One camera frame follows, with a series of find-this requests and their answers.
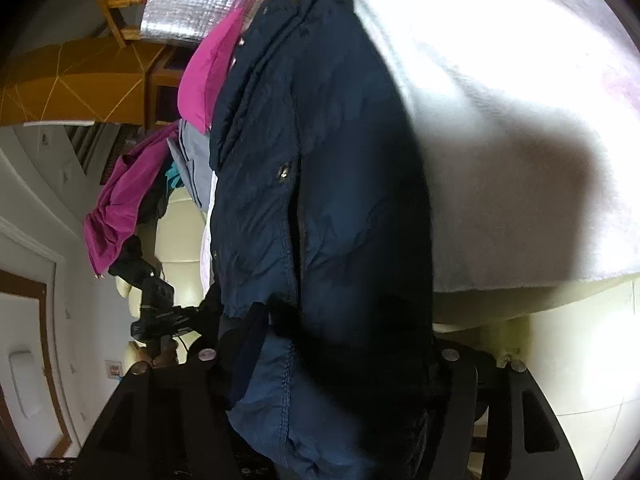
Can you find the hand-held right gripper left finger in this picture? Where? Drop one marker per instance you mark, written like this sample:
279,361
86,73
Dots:
247,355

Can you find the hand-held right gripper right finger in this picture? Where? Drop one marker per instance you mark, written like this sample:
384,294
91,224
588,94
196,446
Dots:
450,385

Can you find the navy blue zip jacket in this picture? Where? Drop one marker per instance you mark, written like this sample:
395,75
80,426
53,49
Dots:
325,210

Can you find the person's left hand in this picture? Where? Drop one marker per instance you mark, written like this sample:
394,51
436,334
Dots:
162,357

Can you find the black garment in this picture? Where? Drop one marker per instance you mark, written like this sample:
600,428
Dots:
127,257

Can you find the magenta fleece jacket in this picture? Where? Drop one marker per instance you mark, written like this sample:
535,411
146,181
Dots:
120,200

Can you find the teal garment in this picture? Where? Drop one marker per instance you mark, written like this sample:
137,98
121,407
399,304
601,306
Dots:
174,177

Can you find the cream leather sofa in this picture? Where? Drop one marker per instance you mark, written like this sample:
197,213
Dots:
575,350

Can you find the grey garment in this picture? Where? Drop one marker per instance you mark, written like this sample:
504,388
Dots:
195,160

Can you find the bright pink garment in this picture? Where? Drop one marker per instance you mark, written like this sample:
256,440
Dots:
205,80

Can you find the silver foil insulation board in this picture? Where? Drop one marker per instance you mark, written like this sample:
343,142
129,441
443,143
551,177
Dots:
190,5

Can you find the white fluffy blanket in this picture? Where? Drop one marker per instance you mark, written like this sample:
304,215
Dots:
500,85

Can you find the wall switch plate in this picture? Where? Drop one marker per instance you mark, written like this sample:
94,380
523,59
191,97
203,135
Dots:
115,369

